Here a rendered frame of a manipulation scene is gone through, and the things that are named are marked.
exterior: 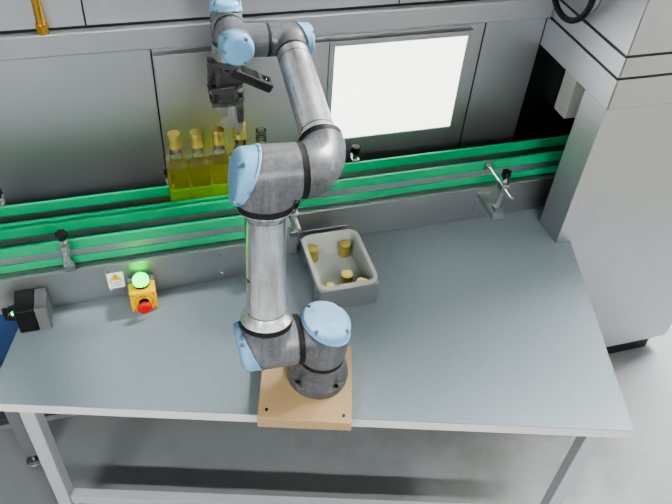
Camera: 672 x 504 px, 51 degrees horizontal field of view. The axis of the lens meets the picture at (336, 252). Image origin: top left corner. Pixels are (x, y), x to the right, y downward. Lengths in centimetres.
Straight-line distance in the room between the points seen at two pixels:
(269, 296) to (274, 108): 72
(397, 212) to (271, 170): 90
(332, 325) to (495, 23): 107
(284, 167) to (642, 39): 103
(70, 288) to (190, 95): 61
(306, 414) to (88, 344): 61
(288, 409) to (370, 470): 89
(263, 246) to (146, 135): 75
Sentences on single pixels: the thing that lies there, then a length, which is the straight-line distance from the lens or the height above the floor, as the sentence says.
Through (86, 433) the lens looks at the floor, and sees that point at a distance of 272.
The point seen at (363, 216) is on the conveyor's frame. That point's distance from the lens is 216.
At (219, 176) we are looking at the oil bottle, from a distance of 198.
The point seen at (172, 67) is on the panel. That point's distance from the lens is 195.
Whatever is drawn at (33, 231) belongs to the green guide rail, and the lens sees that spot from 201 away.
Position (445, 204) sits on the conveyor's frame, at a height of 83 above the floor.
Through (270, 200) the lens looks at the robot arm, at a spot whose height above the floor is 136.
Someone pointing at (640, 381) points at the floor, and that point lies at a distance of 310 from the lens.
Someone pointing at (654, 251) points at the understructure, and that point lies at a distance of 267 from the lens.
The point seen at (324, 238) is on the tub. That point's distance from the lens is 208.
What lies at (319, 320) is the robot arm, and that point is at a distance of 160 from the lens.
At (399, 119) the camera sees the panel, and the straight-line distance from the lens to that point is 222.
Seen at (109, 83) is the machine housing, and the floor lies 124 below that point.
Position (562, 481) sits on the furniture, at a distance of 221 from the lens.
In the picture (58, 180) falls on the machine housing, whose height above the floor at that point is 94.
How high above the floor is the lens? 224
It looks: 44 degrees down
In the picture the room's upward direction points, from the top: 5 degrees clockwise
